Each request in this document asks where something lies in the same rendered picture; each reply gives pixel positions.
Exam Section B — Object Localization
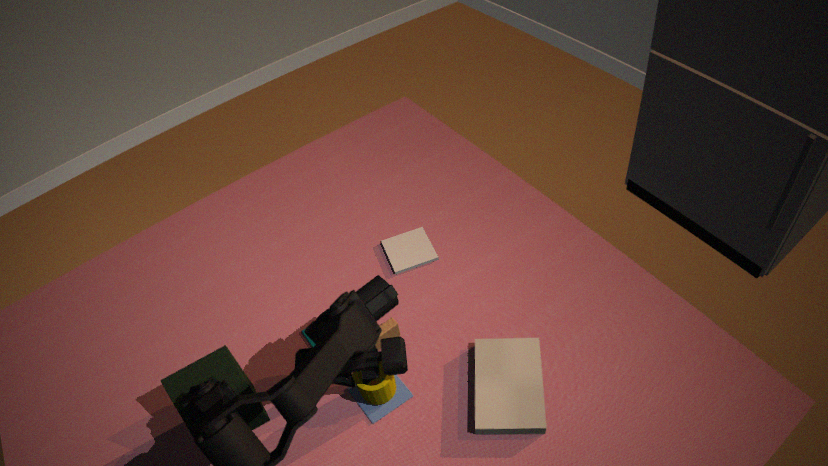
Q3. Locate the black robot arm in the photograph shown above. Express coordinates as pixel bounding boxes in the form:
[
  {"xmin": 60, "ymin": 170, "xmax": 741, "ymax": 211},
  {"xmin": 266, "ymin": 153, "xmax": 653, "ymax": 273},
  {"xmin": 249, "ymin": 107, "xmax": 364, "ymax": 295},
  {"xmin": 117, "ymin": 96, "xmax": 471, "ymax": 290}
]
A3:
[{"xmin": 179, "ymin": 275, "xmax": 399, "ymax": 466}]

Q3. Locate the beige rectangular box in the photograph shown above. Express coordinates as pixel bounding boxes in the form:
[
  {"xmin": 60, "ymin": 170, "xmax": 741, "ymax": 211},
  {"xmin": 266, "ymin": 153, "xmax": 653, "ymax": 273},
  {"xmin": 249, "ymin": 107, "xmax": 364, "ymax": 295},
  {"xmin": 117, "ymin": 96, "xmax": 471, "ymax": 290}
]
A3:
[{"xmin": 475, "ymin": 338, "xmax": 547, "ymax": 435}]

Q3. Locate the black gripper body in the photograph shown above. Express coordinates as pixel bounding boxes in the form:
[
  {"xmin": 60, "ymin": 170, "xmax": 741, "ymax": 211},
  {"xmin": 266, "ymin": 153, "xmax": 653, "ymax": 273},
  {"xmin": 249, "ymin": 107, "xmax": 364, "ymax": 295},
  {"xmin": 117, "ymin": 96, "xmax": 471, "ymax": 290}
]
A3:
[{"xmin": 295, "ymin": 336, "xmax": 408, "ymax": 378}]

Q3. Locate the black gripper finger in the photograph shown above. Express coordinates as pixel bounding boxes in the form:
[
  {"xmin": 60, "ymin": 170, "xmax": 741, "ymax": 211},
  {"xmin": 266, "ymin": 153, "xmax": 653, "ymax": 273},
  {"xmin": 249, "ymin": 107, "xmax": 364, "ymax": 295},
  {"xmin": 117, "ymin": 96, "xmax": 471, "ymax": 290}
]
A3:
[
  {"xmin": 362, "ymin": 366, "xmax": 380, "ymax": 385},
  {"xmin": 332, "ymin": 372, "xmax": 355, "ymax": 388}
]

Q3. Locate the beige flat square pad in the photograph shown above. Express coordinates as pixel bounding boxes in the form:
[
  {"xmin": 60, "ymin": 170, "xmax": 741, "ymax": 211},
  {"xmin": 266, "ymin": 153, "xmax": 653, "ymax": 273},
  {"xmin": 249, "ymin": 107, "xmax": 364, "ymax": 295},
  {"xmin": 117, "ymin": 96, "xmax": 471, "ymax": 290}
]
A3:
[{"xmin": 381, "ymin": 227, "xmax": 439, "ymax": 275}]

